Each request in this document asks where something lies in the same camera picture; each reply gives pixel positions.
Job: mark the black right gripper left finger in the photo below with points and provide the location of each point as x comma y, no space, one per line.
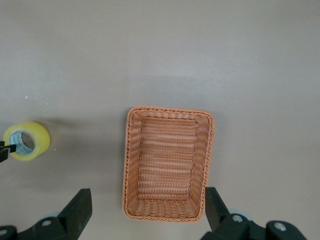
72,212

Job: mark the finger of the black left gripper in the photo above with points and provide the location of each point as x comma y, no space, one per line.
3,157
8,148

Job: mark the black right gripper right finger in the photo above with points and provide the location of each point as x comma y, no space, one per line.
225,222

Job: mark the yellow clear tape roll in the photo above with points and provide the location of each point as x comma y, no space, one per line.
40,137

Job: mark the brown wicker basket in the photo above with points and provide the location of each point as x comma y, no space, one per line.
167,165

